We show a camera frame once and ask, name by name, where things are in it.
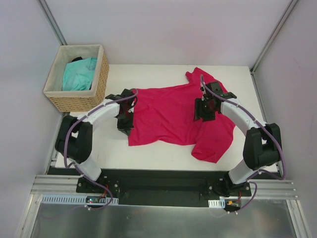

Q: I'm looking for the pink t shirt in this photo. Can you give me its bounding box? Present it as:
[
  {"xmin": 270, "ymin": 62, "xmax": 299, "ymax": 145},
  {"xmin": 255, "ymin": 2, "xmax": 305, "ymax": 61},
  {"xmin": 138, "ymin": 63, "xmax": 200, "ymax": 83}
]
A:
[{"xmin": 128, "ymin": 67, "xmax": 235, "ymax": 163}]

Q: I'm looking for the wicker basket with liner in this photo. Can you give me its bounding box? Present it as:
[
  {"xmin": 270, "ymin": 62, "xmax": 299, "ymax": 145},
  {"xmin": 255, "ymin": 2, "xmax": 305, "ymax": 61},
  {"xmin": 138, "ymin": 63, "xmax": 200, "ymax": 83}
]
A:
[{"xmin": 44, "ymin": 44, "xmax": 109, "ymax": 113}]

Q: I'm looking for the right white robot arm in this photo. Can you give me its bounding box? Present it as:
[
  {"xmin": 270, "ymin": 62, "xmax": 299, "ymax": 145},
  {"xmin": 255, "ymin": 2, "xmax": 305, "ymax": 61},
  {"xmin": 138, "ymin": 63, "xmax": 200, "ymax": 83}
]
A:
[{"xmin": 194, "ymin": 81, "xmax": 284, "ymax": 197}]

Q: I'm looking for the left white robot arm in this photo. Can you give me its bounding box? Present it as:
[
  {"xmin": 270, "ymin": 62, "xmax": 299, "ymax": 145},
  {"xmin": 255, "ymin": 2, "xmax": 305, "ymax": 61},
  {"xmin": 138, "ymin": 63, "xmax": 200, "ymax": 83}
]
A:
[{"xmin": 55, "ymin": 89, "xmax": 138, "ymax": 193}]

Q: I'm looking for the teal t shirt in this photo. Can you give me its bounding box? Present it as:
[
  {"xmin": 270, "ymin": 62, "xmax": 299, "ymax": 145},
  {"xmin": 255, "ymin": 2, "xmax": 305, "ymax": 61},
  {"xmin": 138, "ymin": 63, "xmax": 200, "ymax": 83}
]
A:
[{"xmin": 62, "ymin": 58, "xmax": 97, "ymax": 91}]

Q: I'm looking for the black garment in basket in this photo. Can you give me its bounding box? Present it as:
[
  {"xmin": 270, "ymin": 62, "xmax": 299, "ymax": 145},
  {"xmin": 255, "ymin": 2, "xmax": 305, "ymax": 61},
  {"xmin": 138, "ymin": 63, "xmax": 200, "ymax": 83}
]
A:
[{"xmin": 71, "ymin": 57, "xmax": 82, "ymax": 62}]

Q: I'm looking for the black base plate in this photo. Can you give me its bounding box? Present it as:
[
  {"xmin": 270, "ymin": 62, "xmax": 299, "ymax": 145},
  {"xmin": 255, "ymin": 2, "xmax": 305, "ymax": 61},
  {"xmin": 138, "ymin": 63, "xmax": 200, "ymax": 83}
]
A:
[{"xmin": 47, "ymin": 167, "xmax": 284, "ymax": 206}]

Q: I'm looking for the right aluminium frame post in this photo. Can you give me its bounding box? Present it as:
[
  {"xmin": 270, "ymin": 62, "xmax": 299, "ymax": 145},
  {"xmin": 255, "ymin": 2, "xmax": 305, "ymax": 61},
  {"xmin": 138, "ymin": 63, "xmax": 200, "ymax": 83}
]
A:
[{"xmin": 249, "ymin": 0, "xmax": 300, "ymax": 75}]

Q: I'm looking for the aluminium frame post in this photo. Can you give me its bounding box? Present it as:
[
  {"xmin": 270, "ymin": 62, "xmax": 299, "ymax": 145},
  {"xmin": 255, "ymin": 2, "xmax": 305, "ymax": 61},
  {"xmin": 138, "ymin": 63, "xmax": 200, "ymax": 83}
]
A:
[
  {"xmin": 249, "ymin": 0, "xmax": 300, "ymax": 75},
  {"xmin": 37, "ymin": 0, "xmax": 67, "ymax": 46}
]

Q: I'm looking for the left white cable duct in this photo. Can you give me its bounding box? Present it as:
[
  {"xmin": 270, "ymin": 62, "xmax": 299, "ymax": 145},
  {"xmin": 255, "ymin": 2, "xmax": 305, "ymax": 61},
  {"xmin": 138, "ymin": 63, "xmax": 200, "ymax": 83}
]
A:
[{"xmin": 42, "ymin": 194, "xmax": 119, "ymax": 206}]

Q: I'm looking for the white cable duct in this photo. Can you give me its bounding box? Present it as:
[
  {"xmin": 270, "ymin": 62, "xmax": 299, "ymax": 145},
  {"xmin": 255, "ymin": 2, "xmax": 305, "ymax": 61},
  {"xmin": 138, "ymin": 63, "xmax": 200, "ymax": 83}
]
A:
[
  {"xmin": 42, "ymin": 194, "xmax": 119, "ymax": 206},
  {"xmin": 208, "ymin": 198, "xmax": 225, "ymax": 209}
]

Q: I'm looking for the right white cable duct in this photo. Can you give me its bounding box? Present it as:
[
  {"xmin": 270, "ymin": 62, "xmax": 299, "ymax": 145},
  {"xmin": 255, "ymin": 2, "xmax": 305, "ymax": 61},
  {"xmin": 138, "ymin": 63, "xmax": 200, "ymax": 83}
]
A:
[{"xmin": 208, "ymin": 198, "xmax": 225, "ymax": 209}]

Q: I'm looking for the front aluminium rail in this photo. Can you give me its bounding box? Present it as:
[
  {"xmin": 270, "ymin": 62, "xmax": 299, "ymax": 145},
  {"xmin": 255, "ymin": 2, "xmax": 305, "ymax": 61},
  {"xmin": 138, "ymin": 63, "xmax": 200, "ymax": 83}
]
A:
[{"xmin": 31, "ymin": 175, "xmax": 300, "ymax": 200}]

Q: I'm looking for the left aluminium frame post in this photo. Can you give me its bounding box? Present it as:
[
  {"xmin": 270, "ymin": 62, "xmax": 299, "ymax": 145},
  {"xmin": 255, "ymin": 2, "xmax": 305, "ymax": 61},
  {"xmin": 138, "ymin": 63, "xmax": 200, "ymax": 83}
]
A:
[{"xmin": 37, "ymin": 0, "xmax": 67, "ymax": 46}]

